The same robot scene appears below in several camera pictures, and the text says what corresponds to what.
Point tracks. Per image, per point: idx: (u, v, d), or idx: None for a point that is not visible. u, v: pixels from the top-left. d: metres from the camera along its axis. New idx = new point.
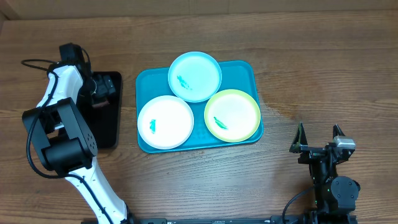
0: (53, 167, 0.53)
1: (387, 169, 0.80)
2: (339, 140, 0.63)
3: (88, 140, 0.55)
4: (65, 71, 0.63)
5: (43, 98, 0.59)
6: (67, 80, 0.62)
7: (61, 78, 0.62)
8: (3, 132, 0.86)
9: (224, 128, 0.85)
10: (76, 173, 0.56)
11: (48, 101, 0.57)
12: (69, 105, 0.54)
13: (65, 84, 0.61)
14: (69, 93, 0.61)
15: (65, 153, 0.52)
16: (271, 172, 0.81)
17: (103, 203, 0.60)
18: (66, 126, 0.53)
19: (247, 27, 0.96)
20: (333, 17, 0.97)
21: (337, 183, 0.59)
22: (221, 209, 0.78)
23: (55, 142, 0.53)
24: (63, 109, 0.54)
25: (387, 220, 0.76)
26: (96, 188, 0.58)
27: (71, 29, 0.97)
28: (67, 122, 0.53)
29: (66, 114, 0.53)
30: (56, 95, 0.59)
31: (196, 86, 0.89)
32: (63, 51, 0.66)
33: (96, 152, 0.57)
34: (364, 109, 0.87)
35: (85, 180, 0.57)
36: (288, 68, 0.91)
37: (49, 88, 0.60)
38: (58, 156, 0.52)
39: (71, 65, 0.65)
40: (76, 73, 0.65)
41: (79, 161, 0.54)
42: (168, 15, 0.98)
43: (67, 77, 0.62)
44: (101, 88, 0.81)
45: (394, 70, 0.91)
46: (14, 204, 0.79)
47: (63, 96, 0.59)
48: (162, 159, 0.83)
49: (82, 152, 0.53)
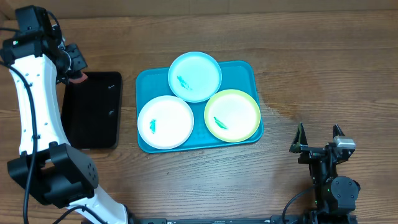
0: (51, 202, 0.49)
1: (387, 169, 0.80)
2: (338, 140, 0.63)
3: (89, 174, 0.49)
4: (37, 71, 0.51)
5: (26, 138, 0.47)
6: (45, 86, 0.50)
7: (34, 86, 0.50)
8: (3, 132, 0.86)
9: (224, 128, 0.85)
10: (78, 203, 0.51)
11: (35, 144, 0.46)
12: (66, 155, 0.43)
13: (44, 96, 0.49)
14: (52, 112, 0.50)
15: (65, 192, 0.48)
16: (271, 172, 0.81)
17: (106, 218, 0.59)
18: (64, 172, 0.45)
19: (247, 27, 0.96)
20: (333, 18, 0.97)
21: (337, 184, 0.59)
22: (221, 209, 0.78)
23: (52, 182, 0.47)
24: (57, 157, 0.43)
25: (387, 220, 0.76)
26: (98, 209, 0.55)
27: (71, 29, 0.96)
28: (66, 169, 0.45)
29: (60, 163, 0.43)
30: (41, 130, 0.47)
31: (196, 86, 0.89)
32: (22, 19, 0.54)
33: (96, 180, 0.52)
34: (364, 109, 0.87)
35: (86, 206, 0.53)
36: (288, 68, 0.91)
37: (27, 119, 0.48)
38: (58, 196, 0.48)
39: (38, 55, 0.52)
40: (48, 66, 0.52)
41: (81, 195, 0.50)
42: (168, 15, 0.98)
43: (40, 79, 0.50)
44: (78, 61, 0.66)
45: (394, 70, 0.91)
46: (14, 204, 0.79)
47: (51, 127, 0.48)
48: (162, 159, 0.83)
49: (84, 188, 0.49)
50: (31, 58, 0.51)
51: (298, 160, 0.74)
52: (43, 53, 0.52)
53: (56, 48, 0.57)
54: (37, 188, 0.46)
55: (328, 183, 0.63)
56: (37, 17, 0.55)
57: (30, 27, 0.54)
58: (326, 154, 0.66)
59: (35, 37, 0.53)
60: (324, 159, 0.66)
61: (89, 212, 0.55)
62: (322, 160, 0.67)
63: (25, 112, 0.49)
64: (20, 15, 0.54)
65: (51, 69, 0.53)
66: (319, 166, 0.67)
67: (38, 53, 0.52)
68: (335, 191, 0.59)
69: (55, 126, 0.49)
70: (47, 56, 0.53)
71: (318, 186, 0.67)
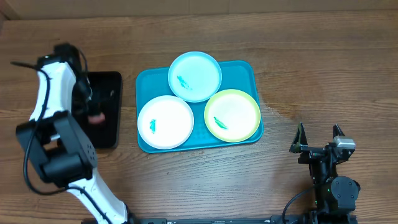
0: (51, 180, 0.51)
1: (387, 169, 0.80)
2: (339, 140, 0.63)
3: (87, 153, 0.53)
4: (58, 71, 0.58)
5: (37, 109, 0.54)
6: (61, 81, 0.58)
7: (53, 79, 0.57)
8: (3, 132, 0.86)
9: (224, 128, 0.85)
10: (76, 184, 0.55)
11: (43, 111, 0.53)
12: (67, 120, 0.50)
13: (59, 88, 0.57)
14: (63, 99, 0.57)
15: (63, 167, 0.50)
16: (271, 172, 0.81)
17: (104, 209, 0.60)
18: (64, 139, 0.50)
19: (247, 27, 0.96)
20: (333, 17, 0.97)
21: (337, 184, 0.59)
22: (221, 209, 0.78)
23: (53, 157, 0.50)
24: (60, 123, 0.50)
25: (387, 220, 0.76)
26: (97, 196, 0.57)
27: (71, 29, 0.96)
28: (66, 135, 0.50)
29: (62, 129, 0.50)
30: (51, 104, 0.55)
31: (196, 86, 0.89)
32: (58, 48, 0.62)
33: (94, 163, 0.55)
34: (364, 109, 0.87)
35: (85, 190, 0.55)
36: (288, 68, 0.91)
37: (40, 95, 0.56)
38: (56, 171, 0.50)
39: (62, 62, 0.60)
40: (68, 71, 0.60)
41: (79, 174, 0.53)
42: (168, 15, 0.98)
43: (60, 77, 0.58)
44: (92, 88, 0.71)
45: (394, 70, 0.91)
46: (14, 204, 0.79)
47: (58, 104, 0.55)
48: (162, 159, 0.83)
49: (81, 165, 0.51)
50: (57, 66, 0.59)
51: (298, 160, 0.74)
52: (65, 62, 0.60)
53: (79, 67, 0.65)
54: (38, 157, 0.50)
55: (328, 183, 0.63)
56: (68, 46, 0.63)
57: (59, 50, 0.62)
58: (326, 154, 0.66)
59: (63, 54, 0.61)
60: (324, 159, 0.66)
61: (87, 199, 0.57)
62: (322, 160, 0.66)
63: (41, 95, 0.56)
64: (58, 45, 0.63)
65: (71, 74, 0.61)
66: (319, 165, 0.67)
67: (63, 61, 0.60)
68: (335, 191, 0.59)
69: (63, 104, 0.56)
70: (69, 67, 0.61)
71: (318, 186, 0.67)
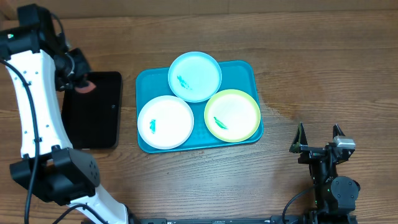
0: (54, 200, 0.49)
1: (387, 169, 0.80)
2: (339, 140, 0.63)
3: (91, 175, 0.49)
4: (35, 69, 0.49)
5: (28, 140, 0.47)
6: (45, 84, 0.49)
7: (34, 84, 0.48)
8: (2, 132, 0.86)
9: (224, 128, 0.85)
10: (78, 201, 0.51)
11: (38, 146, 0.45)
12: (69, 159, 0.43)
13: (44, 99, 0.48)
14: (55, 115, 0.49)
15: (66, 192, 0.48)
16: (271, 172, 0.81)
17: (106, 218, 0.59)
18: (66, 174, 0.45)
19: (247, 27, 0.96)
20: (333, 17, 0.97)
21: (337, 184, 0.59)
22: (221, 209, 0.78)
23: (55, 183, 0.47)
24: (60, 160, 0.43)
25: (387, 220, 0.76)
26: (99, 208, 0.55)
27: (71, 29, 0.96)
28: (68, 173, 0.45)
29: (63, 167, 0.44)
30: (43, 132, 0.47)
31: (196, 86, 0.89)
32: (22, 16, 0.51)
33: (97, 178, 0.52)
34: (364, 109, 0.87)
35: (87, 205, 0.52)
36: (288, 68, 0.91)
37: (28, 112, 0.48)
38: (59, 195, 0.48)
39: (36, 50, 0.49)
40: (47, 62, 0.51)
41: (83, 195, 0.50)
42: (168, 15, 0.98)
43: (42, 80, 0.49)
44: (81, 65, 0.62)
45: (394, 70, 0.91)
46: (14, 204, 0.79)
47: (53, 129, 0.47)
48: (162, 159, 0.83)
49: (85, 188, 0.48)
50: (27, 54, 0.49)
51: (298, 160, 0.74)
52: (41, 48, 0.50)
53: (56, 46, 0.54)
54: (40, 188, 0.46)
55: (328, 184, 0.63)
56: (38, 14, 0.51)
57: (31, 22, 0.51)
58: (326, 154, 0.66)
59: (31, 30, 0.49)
60: (324, 159, 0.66)
61: (90, 211, 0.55)
62: (322, 160, 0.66)
63: (25, 109, 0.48)
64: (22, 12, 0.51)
65: (50, 64, 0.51)
66: (319, 165, 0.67)
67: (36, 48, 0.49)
68: (335, 191, 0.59)
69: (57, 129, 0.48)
70: (45, 51, 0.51)
71: (318, 186, 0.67)
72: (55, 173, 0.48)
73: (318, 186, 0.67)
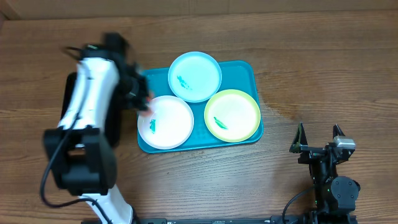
0: (66, 187, 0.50)
1: (387, 169, 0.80)
2: (339, 139, 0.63)
3: (109, 172, 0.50)
4: (99, 71, 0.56)
5: (69, 115, 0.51)
6: (101, 86, 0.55)
7: (94, 81, 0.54)
8: (3, 132, 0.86)
9: (224, 128, 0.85)
10: (90, 196, 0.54)
11: (76, 121, 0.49)
12: (97, 140, 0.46)
13: (96, 95, 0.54)
14: (100, 108, 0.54)
15: (80, 180, 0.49)
16: (271, 172, 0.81)
17: (111, 217, 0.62)
18: (89, 157, 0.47)
19: (247, 27, 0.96)
20: (333, 17, 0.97)
21: (338, 184, 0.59)
22: (221, 209, 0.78)
23: (74, 167, 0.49)
24: (90, 139, 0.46)
25: (387, 220, 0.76)
26: (107, 206, 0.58)
27: (71, 29, 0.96)
28: (89, 154, 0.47)
29: (88, 145, 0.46)
30: (85, 113, 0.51)
31: (196, 86, 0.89)
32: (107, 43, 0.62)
33: (112, 182, 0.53)
34: (365, 109, 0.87)
35: (97, 202, 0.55)
36: (288, 68, 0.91)
37: (78, 97, 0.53)
38: (73, 180, 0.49)
39: (106, 59, 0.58)
40: (112, 76, 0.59)
41: (95, 189, 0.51)
42: (168, 15, 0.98)
43: (101, 82, 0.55)
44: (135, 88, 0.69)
45: (394, 70, 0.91)
46: (14, 204, 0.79)
47: (92, 115, 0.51)
48: (162, 159, 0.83)
49: (99, 183, 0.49)
50: (97, 60, 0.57)
51: (298, 160, 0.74)
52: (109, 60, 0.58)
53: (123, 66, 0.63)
54: (60, 165, 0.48)
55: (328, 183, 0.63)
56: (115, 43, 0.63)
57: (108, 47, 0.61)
58: (326, 154, 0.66)
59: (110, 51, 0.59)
60: (324, 159, 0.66)
61: (98, 208, 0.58)
62: (322, 160, 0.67)
63: (79, 96, 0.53)
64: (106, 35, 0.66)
65: (114, 78, 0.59)
66: (320, 165, 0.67)
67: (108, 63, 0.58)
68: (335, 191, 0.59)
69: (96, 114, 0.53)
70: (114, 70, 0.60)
71: (318, 186, 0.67)
72: (80, 157, 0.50)
73: (318, 186, 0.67)
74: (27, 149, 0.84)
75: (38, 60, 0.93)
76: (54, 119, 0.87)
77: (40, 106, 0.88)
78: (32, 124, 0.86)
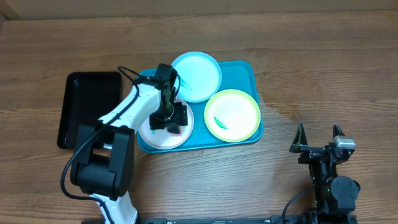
0: (79, 184, 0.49)
1: (387, 169, 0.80)
2: (339, 139, 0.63)
3: (124, 180, 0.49)
4: (150, 95, 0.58)
5: (110, 114, 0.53)
6: (144, 103, 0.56)
7: (140, 98, 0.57)
8: (2, 132, 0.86)
9: (224, 128, 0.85)
10: (99, 197, 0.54)
11: (114, 120, 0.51)
12: (128, 138, 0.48)
13: (138, 109, 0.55)
14: (136, 120, 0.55)
15: (96, 177, 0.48)
16: (271, 172, 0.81)
17: (114, 218, 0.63)
18: (114, 154, 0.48)
19: (247, 27, 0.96)
20: (333, 17, 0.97)
21: (338, 185, 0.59)
22: (221, 209, 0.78)
23: (94, 163, 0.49)
24: (122, 134, 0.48)
25: (387, 220, 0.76)
26: (113, 210, 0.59)
27: (71, 29, 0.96)
28: (115, 150, 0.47)
29: (119, 141, 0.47)
30: (124, 117, 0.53)
31: (196, 86, 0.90)
32: (161, 70, 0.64)
33: (122, 193, 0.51)
34: (364, 109, 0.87)
35: (104, 204, 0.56)
36: (288, 68, 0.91)
37: (120, 105, 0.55)
38: (89, 176, 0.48)
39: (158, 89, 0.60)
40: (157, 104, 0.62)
41: (105, 192, 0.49)
42: (168, 15, 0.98)
43: (145, 101, 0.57)
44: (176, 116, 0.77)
45: (394, 70, 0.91)
46: (14, 204, 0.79)
47: (129, 121, 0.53)
48: (162, 159, 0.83)
49: (112, 187, 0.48)
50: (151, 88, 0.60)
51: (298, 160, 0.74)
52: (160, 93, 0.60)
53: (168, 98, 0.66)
54: (83, 157, 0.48)
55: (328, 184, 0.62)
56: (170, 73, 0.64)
57: (161, 77, 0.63)
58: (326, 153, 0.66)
59: (163, 83, 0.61)
60: (324, 159, 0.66)
61: (104, 210, 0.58)
62: (322, 160, 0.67)
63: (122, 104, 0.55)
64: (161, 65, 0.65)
65: (157, 104, 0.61)
66: (320, 165, 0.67)
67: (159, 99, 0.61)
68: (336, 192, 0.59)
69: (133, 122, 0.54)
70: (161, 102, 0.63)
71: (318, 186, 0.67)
72: (103, 158, 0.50)
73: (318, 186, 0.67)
74: (27, 149, 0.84)
75: (38, 60, 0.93)
76: (54, 119, 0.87)
77: (40, 106, 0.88)
78: (32, 124, 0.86)
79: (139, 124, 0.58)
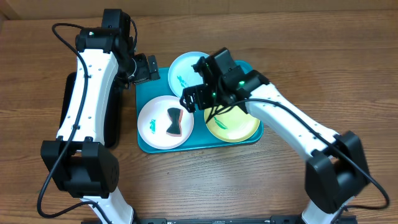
0: (68, 191, 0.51)
1: (387, 170, 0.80)
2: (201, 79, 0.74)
3: (110, 179, 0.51)
4: (100, 66, 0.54)
5: (67, 125, 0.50)
6: (101, 91, 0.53)
7: (95, 87, 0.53)
8: (2, 132, 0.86)
9: (223, 128, 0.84)
10: (91, 198, 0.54)
11: (74, 132, 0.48)
12: (97, 154, 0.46)
13: (95, 104, 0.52)
14: (98, 113, 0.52)
15: (81, 187, 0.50)
16: (271, 172, 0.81)
17: (111, 218, 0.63)
18: (90, 168, 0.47)
19: (247, 27, 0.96)
20: (333, 18, 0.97)
21: (218, 58, 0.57)
22: (221, 209, 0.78)
23: (74, 177, 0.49)
24: (89, 152, 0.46)
25: (387, 220, 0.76)
26: (107, 209, 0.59)
27: (71, 29, 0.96)
28: (90, 167, 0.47)
29: (88, 160, 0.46)
30: (83, 122, 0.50)
31: None
32: (109, 19, 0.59)
33: (114, 187, 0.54)
34: (365, 109, 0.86)
35: (97, 204, 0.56)
36: (288, 68, 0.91)
37: (74, 106, 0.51)
38: (73, 187, 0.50)
39: (107, 51, 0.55)
40: (111, 63, 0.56)
41: (96, 193, 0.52)
42: (168, 15, 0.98)
43: (100, 88, 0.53)
44: (143, 70, 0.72)
45: (394, 70, 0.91)
46: (14, 204, 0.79)
47: (89, 124, 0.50)
48: (162, 159, 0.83)
49: (101, 190, 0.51)
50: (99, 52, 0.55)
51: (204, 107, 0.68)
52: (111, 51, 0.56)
53: (124, 50, 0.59)
54: (60, 174, 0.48)
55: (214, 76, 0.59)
56: (120, 20, 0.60)
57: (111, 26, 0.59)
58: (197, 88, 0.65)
59: (109, 34, 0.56)
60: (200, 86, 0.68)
61: (98, 209, 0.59)
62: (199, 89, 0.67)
63: (77, 102, 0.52)
64: (108, 14, 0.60)
65: (114, 66, 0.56)
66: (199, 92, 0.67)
67: (107, 50, 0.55)
68: (237, 73, 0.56)
69: (96, 124, 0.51)
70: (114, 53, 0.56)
71: (212, 80, 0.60)
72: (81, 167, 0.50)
73: (211, 78, 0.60)
74: (27, 149, 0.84)
75: (38, 61, 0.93)
76: (53, 119, 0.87)
77: (40, 106, 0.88)
78: (32, 124, 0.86)
79: (106, 104, 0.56)
